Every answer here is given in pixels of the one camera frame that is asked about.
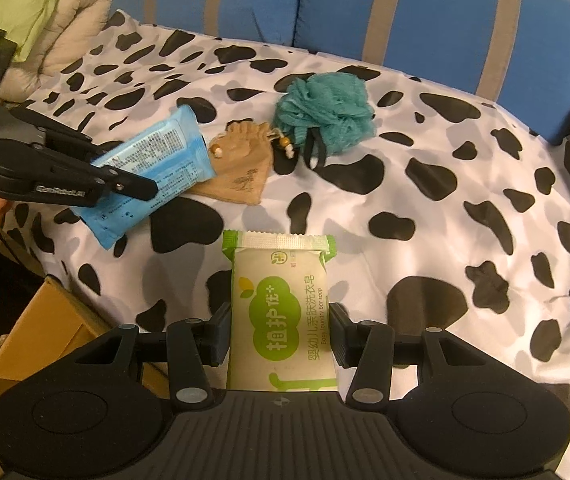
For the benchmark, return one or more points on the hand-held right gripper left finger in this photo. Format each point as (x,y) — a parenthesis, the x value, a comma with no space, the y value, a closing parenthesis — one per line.
(220,335)

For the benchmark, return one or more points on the cow print blanket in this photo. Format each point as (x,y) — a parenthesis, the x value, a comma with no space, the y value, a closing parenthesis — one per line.
(465,200)

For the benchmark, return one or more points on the green soap bar packet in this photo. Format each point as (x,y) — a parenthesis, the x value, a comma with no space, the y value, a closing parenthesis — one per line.
(280,310)

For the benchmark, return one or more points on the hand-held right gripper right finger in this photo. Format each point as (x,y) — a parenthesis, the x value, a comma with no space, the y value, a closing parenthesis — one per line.
(339,335)

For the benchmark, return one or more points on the teal mesh bath pouf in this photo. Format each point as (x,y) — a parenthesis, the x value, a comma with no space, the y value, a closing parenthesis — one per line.
(325,110)

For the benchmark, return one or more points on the person's dark trousers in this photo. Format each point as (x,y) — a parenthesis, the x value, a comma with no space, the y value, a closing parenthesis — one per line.
(0,300)

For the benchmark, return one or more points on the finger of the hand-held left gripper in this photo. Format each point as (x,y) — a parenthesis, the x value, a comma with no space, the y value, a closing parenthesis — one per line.
(65,140)
(65,180)

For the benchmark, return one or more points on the blue tissue packet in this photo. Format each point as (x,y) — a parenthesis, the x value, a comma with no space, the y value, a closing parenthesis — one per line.
(175,145)

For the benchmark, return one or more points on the beige quilted jacket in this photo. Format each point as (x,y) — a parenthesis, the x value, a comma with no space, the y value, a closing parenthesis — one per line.
(75,25)

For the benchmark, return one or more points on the brown cardboard box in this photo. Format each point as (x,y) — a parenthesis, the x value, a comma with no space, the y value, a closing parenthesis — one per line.
(45,330)

